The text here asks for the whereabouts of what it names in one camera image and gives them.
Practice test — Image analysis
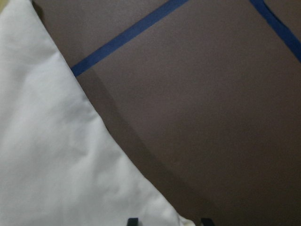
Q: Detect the cream long-sleeve cat shirt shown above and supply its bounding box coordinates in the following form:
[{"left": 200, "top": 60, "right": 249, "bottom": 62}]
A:
[{"left": 0, "top": 0, "right": 193, "bottom": 226}]

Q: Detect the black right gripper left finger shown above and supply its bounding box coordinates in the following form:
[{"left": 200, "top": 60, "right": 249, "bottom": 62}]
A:
[{"left": 127, "top": 218, "right": 139, "bottom": 226}]

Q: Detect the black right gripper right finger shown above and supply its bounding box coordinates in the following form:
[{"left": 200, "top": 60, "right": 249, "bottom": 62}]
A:
[{"left": 201, "top": 218, "right": 213, "bottom": 226}]

